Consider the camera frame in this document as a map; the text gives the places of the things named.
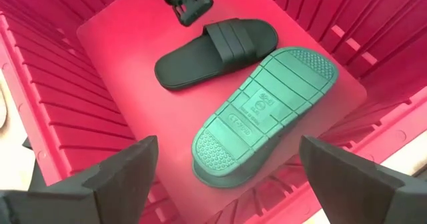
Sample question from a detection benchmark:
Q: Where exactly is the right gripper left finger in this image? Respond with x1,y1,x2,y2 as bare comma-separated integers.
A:
0,135,159,224

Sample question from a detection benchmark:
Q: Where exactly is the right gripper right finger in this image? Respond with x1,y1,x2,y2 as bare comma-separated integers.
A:
298,135,427,224

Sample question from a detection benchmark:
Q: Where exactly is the black rubber slide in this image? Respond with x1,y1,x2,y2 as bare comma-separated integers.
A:
153,17,280,92

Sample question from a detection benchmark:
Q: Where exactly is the green rubber slide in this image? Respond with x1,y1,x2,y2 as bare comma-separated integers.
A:
192,130,301,189
191,46,340,178

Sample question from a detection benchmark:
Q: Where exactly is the red plastic bin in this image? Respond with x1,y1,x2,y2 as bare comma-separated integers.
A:
0,0,427,224

